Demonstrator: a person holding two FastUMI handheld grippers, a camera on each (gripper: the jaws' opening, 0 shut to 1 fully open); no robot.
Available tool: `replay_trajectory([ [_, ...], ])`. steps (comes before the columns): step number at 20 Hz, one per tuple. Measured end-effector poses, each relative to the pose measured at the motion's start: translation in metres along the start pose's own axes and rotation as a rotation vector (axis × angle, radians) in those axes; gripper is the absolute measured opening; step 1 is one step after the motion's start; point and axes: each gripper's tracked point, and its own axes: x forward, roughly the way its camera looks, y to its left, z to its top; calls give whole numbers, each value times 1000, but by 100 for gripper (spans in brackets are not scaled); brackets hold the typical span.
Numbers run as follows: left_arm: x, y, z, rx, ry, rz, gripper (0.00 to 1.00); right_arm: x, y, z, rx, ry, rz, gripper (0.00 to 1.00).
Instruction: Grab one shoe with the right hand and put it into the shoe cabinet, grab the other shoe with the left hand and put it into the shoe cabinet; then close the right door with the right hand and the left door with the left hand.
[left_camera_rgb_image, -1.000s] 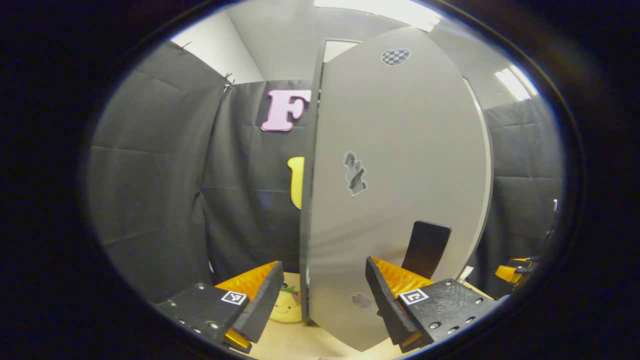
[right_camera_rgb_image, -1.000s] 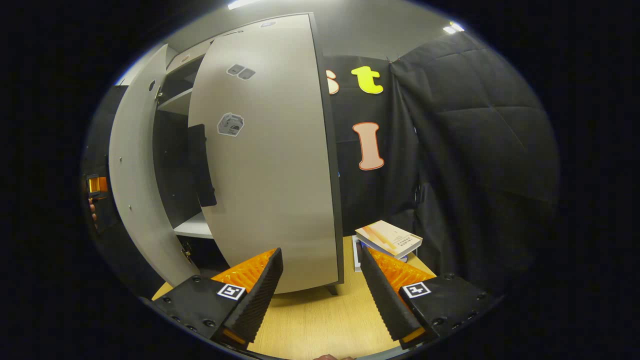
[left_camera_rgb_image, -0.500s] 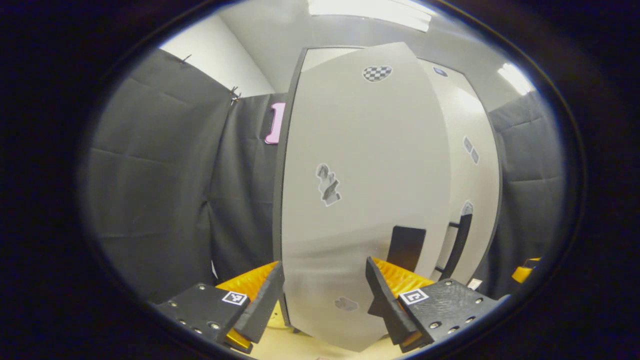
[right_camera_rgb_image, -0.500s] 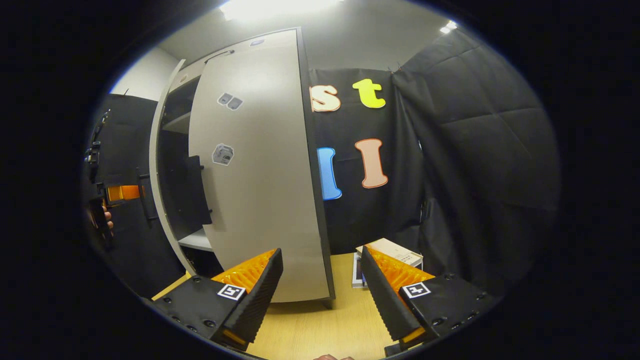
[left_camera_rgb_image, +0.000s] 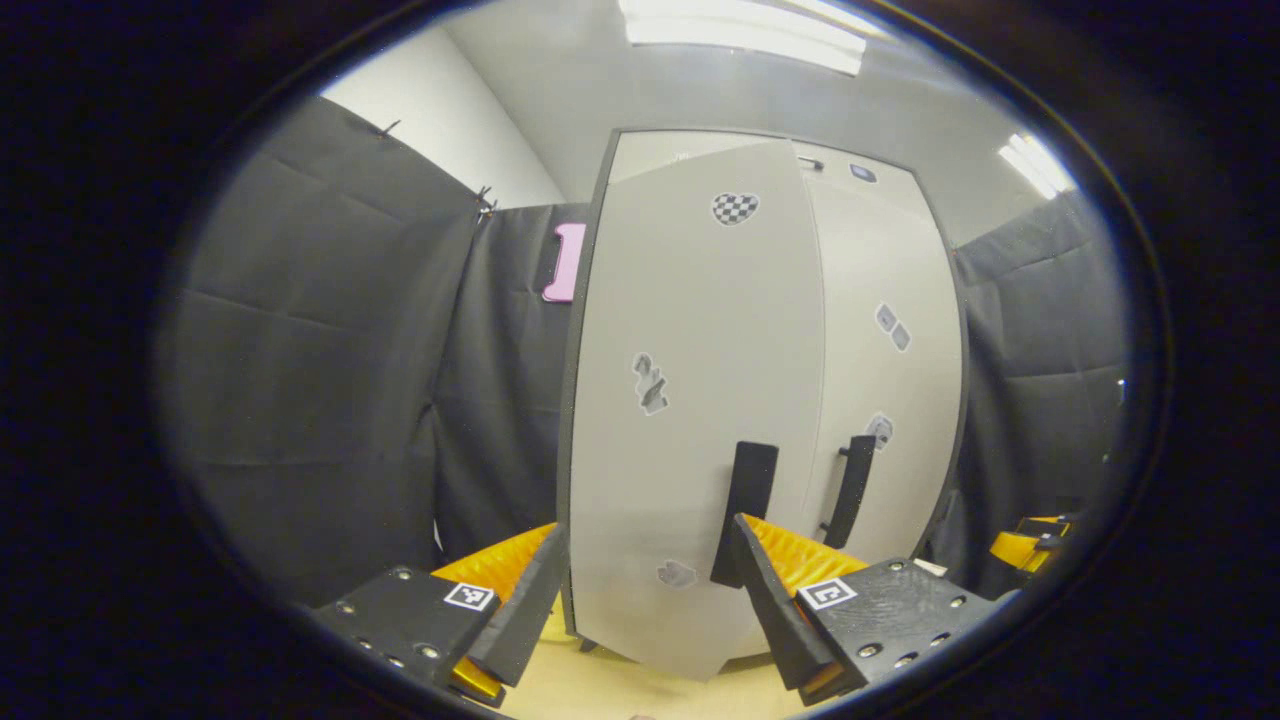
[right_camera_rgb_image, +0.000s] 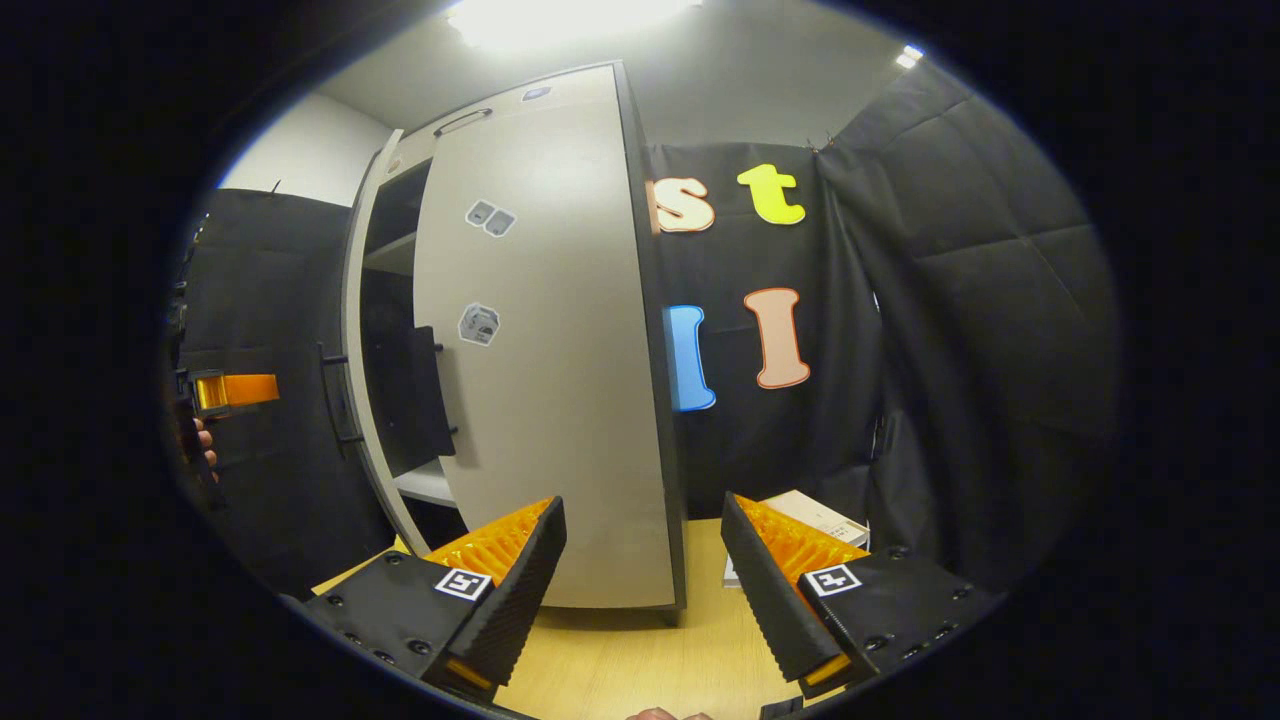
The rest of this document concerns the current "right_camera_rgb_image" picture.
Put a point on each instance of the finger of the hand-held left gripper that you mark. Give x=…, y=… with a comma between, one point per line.
x=245, y=390

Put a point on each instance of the large ceiling light panel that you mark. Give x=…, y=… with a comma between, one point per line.
x=570, y=18

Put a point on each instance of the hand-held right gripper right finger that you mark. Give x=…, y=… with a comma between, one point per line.
x=765, y=600

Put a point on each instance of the grey shoe cabinet door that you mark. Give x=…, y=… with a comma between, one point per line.
x=560, y=350
x=352, y=300

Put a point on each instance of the beige paperback book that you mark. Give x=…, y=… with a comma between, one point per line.
x=825, y=515

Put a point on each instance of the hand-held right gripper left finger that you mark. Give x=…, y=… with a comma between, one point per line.
x=515, y=600

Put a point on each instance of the grey shoe cabinet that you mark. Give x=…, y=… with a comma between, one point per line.
x=560, y=350

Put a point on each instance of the small ceiling light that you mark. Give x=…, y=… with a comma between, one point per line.
x=908, y=56

